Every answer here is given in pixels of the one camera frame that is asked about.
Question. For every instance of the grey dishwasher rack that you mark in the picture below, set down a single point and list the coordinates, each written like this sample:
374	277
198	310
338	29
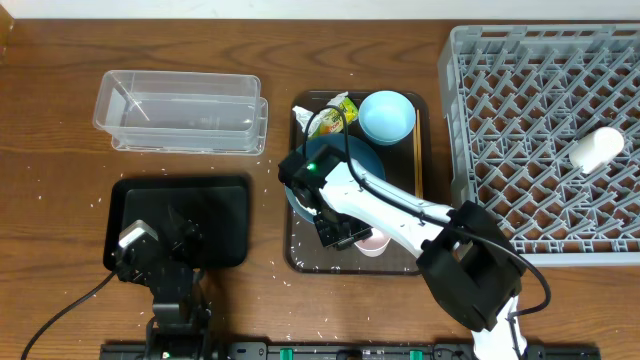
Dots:
517	99

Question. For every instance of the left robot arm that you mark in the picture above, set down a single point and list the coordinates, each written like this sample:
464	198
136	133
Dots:
181	315

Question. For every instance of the light blue bowl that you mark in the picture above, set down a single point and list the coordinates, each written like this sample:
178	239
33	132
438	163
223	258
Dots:
387	117

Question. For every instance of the yellow green snack wrapper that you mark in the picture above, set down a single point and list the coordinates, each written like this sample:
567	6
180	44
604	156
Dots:
330	120

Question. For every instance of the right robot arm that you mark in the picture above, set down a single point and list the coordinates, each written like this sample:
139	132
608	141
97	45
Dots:
469	267

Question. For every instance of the wooden chopstick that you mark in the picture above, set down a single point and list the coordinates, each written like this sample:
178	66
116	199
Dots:
418	116
417	159

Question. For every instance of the crumpled white napkin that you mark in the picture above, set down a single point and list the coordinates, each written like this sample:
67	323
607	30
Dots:
302	116

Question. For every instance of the brown serving tray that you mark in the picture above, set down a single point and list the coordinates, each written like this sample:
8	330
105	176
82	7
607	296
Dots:
303	250

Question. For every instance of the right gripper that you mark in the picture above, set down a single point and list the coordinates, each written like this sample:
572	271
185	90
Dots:
331	237

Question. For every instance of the dark blue plate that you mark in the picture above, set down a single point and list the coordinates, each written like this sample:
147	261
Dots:
360	152

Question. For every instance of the black plastic tray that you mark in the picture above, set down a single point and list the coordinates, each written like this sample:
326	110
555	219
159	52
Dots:
220	205

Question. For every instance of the pink cup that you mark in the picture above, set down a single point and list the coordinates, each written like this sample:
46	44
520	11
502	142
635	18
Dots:
374	245

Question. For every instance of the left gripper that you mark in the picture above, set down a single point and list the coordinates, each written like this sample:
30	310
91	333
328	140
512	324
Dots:
188	251

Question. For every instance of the white cup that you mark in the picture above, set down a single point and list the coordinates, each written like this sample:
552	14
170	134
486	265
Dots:
597	149

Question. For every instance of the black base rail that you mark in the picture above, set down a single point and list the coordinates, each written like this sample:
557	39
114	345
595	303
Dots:
262	351

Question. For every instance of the clear plastic bin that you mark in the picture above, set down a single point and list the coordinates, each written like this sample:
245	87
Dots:
121	90

